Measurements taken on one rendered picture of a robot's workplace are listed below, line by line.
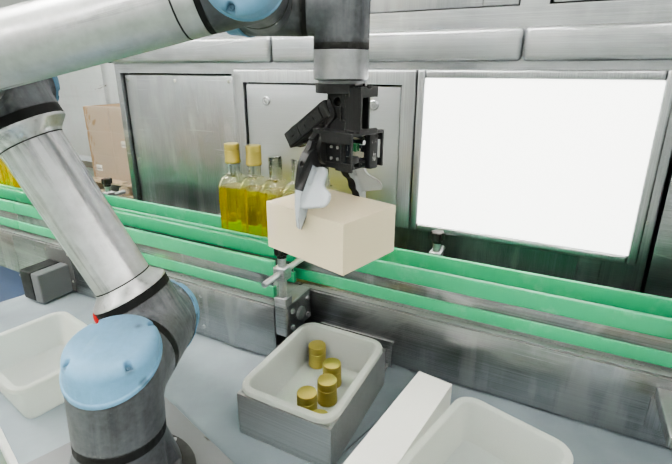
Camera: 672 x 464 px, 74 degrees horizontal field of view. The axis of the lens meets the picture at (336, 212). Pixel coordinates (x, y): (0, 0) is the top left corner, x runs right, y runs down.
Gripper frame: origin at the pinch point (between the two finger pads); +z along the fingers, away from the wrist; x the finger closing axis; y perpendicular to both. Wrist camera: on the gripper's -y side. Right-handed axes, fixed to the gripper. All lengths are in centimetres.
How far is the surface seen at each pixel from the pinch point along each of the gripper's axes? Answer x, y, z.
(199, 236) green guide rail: 2.7, -44.6, 16.0
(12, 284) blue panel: -24, -113, 43
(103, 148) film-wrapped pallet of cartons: 137, -467, 65
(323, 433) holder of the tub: -10.7, 8.9, 28.6
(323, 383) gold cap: -2.7, 1.1, 29.0
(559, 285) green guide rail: 32.1, 26.1, 14.8
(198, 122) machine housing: 19, -69, -7
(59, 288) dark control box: -20, -78, 33
